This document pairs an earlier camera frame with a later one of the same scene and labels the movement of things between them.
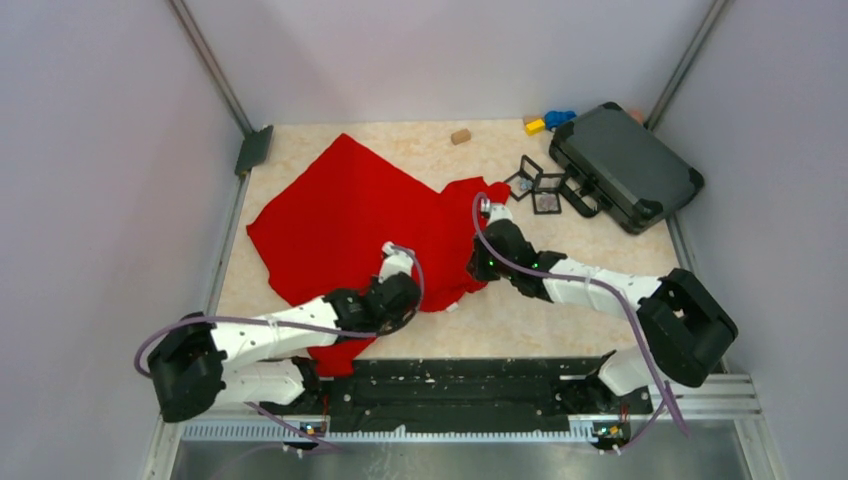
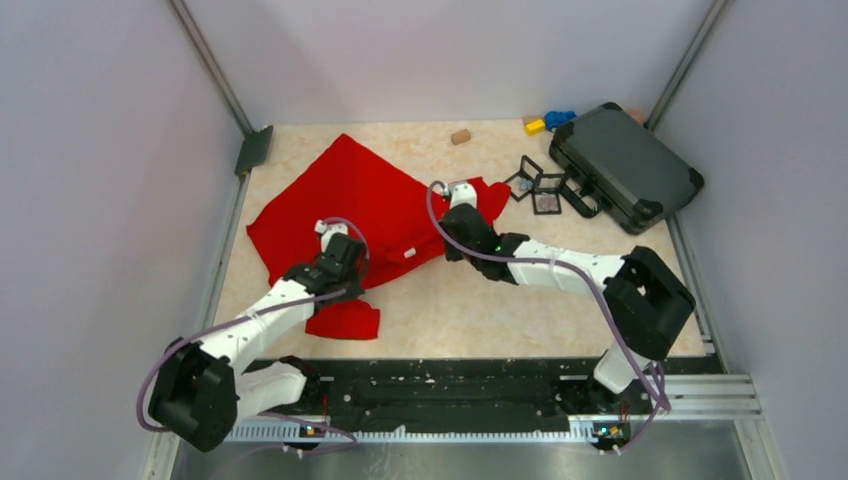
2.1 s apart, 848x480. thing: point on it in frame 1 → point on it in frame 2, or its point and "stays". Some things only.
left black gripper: [397, 319] → [354, 289]
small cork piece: [460, 137] stays
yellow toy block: [535, 127] stays
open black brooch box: [523, 181] stays
